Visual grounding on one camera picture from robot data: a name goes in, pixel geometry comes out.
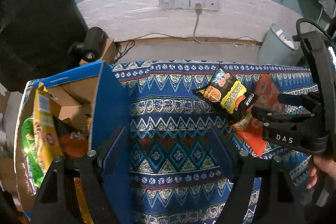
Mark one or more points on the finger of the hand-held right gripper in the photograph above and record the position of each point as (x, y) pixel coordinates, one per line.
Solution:
(296, 103)
(273, 116)

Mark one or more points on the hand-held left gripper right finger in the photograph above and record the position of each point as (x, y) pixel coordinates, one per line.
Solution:
(246, 169)

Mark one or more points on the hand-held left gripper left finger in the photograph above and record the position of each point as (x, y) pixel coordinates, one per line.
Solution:
(89, 169)

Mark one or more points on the orange tiger print snack bag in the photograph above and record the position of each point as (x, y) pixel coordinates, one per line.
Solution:
(74, 147)

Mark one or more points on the red snack packet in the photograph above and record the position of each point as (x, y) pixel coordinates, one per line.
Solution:
(250, 138)

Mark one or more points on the orange yellow striped snack packet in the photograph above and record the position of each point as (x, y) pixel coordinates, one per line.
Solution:
(82, 200)

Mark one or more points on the black chips bag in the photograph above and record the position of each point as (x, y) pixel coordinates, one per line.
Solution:
(64, 127)

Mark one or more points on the black yellow label snack packet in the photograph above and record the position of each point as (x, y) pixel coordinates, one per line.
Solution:
(223, 95)

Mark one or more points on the green snack packet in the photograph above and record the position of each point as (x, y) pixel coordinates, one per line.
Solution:
(29, 145)

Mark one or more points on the blue cardboard box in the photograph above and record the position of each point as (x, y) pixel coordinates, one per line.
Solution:
(113, 98)

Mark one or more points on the person's right hand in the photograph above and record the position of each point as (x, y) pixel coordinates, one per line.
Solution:
(323, 167)

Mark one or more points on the pale blue trash bin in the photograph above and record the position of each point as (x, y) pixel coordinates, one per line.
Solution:
(273, 48)

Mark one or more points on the blue patterned tablecloth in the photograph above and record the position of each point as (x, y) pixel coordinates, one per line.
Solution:
(170, 134)

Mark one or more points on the black camera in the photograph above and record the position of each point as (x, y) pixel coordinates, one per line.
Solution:
(92, 43)

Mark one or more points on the white wall socket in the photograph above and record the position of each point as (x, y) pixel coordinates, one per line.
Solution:
(193, 0)
(212, 3)
(182, 2)
(166, 2)

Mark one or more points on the grey wall plug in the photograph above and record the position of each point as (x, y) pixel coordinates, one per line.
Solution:
(198, 8)

